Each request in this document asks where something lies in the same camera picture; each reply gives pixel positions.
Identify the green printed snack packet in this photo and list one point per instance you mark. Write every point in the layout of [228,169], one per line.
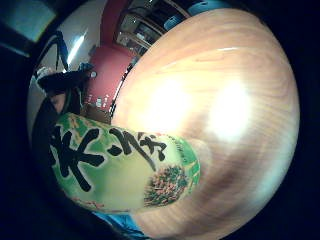
[113,173]

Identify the person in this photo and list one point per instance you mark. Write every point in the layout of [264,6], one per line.
[59,100]

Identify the blue cloth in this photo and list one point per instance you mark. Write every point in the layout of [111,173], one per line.
[125,225]

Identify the wooden shelf unit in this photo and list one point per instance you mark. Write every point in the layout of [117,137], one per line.
[146,28]

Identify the blue chair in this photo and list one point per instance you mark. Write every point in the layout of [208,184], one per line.
[186,11]

